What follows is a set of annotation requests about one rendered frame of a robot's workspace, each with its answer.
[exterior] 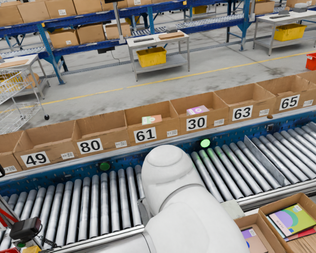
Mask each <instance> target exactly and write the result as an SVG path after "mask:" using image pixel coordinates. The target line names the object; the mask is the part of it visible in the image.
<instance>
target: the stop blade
mask: <svg viewBox="0 0 316 253"><path fill-rule="evenodd" d="M244 144H245V146H246V147H247V148H248V149H249V150H250V151H251V152H252V153H253V155H254V156H255V157H256V158H257V159H258V160H259V161H260V162H261V164H262V165H263V166H264V167H265V168H266V169H267V170H268V171H269V173H270V174H271V175H272V176H273V177H274V178H275V179H276V181H277V182H278V183H279V184H280V185H281V186H283V183H284V179H285V177H284V176H283V175H282V173H281V172H280V171H279V170H278V169H277V168H276V167H275V166H274V165H273V164H272V163H271V162H270V161H269V160H268V159H267V158H266V157H265V155H264V154H263V153H262V152H261V151H260V150H259V149H258V148H257V147H256V146H255V145H254V144H253V143H252V142H251V141H250V140H249V139H248V137H247V136H246V135H245V137H244Z"/></svg>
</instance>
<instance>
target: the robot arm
mask: <svg viewBox="0 0 316 253"><path fill-rule="evenodd" d="M141 179H142V185H143V190H144V194H145V199H144V200H143V201H142V204H143V206H144V207H145V209H146V210H147V214H148V217H149V222H148V223H147V225H146V227H145V229H144V230H143V233H141V234H138V235H135V236H132V237H129V238H126V239H124V240H121V241H118V242H115V243H112V244H110V245H107V246H104V247H101V248H98V249H96V250H93V251H90V252H87V253H250V250H249V248H248V245H247V243H246V240H245V238H244V236H243V234H242V232H241V231H240V229H239V227H238V226H237V224H236V223H235V221H234V220H233V219H232V217H231V216H230V215H229V214H228V212H227V211H226V210H225V209H224V207H223V206H222V205H221V204H220V203H219V202H218V201H217V199H216V198H215V197H214V196H213V195H212V194H211V193H209V192H208V190H207V189H206V188H205V186H204V185H203V183H202V181H201V179H200V177H199V176H198V174H197V172H196V170H195V168H194V167H193V164H192V161H191V159H190V158H189V156H188V155H187V154H186V153H185V152H184V151H183V150H182V149H180V148H178V147H176V146H173V145H162V146H158V147H156V148H154V149H153V150H151V152H150V153H149V154H148V155H147V156H146V158H145V160H144V162H143V166H142V170H141Z"/></svg>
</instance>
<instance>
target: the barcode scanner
mask: <svg viewBox="0 0 316 253"><path fill-rule="evenodd" d="M40 225H41V220H40V219H39V218H38V217H34V218H29V219H26V220H25V219H24V220H21V221H18V222H16V223H14V224H13V225H12V227H11V230H10V232H9V237H10V238H11V239H13V240H17V239H22V244H25V243H27V242H29V241H31V240H32V239H33V238H32V237H33V236H34V233H38V232H39V229H40Z"/></svg>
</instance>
